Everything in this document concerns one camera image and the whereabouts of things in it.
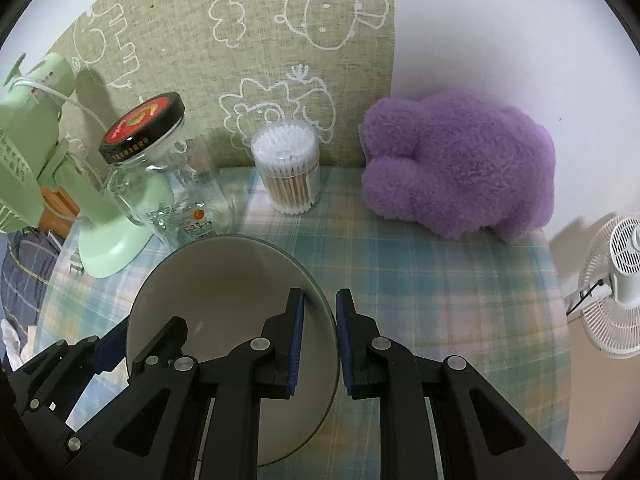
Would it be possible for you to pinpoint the cotton swab container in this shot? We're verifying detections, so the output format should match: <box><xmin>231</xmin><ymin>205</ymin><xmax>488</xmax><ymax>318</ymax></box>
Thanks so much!
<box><xmin>250</xmin><ymin>120</ymin><xmax>320</xmax><ymax>214</ymax></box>

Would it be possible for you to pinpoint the glass jar black lid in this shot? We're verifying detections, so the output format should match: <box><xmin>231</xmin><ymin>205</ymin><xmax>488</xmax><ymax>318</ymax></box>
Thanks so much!
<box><xmin>99</xmin><ymin>91</ymin><xmax>234</xmax><ymax>250</ymax></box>

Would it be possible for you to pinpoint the green cartoon fabric board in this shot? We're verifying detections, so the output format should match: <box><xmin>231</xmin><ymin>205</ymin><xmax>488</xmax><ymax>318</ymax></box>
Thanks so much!
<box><xmin>53</xmin><ymin>0</ymin><xmax>395</xmax><ymax>167</ymax></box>

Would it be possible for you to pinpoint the plaid tablecloth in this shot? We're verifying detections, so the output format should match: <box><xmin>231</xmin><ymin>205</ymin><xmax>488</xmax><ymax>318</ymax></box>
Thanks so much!
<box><xmin>34</xmin><ymin>167</ymin><xmax>570</xmax><ymax>479</ymax></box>

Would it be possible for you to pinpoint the blue plaid bedding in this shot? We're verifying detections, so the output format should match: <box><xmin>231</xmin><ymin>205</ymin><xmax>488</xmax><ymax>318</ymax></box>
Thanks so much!
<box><xmin>1</xmin><ymin>229</ymin><xmax>60</xmax><ymax>344</ymax></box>

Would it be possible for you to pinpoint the blue floral ceramic bowl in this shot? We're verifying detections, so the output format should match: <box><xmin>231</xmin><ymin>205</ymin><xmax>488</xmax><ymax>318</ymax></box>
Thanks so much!
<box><xmin>127</xmin><ymin>236</ymin><xmax>340</xmax><ymax>466</ymax></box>

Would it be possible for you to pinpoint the purple plush toy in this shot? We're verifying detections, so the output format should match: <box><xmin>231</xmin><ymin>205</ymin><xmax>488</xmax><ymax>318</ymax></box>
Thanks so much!
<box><xmin>359</xmin><ymin>90</ymin><xmax>555</xmax><ymax>243</ymax></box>

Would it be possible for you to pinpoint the green desk fan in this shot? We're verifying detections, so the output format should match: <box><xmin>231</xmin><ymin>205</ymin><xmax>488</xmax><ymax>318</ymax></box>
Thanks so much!
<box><xmin>1</xmin><ymin>53</ymin><xmax>153</xmax><ymax>278</ymax></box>

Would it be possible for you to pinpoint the white standing fan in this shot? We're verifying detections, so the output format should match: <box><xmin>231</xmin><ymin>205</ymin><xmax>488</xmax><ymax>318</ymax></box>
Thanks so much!
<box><xmin>565</xmin><ymin>214</ymin><xmax>640</xmax><ymax>360</ymax></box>

